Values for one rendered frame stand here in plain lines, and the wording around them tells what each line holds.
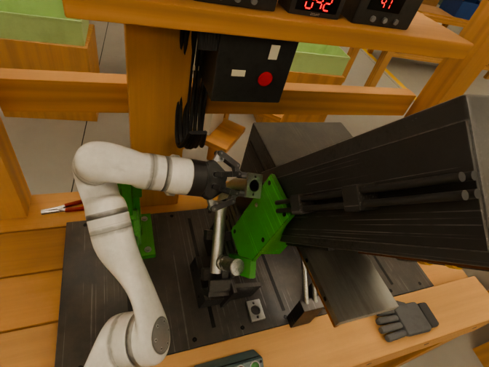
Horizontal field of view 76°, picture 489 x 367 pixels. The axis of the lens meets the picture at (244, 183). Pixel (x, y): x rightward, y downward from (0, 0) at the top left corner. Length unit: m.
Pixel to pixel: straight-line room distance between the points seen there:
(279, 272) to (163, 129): 0.54
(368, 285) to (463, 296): 0.57
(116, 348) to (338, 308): 0.43
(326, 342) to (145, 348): 0.52
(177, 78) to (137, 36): 0.12
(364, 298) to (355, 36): 0.56
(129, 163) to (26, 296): 0.51
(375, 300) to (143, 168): 0.56
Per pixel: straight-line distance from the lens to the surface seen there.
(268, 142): 0.82
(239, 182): 0.72
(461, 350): 2.50
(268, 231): 0.67
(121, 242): 0.57
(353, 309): 0.74
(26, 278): 1.00
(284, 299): 0.95
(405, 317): 1.08
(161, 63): 0.77
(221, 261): 0.77
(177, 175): 0.60
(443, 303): 1.24
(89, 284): 0.93
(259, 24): 0.65
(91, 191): 0.62
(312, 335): 0.94
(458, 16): 6.33
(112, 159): 0.56
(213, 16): 0.62
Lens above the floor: 1.72
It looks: 44 degrees down
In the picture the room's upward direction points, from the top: 17 degrees clockwise
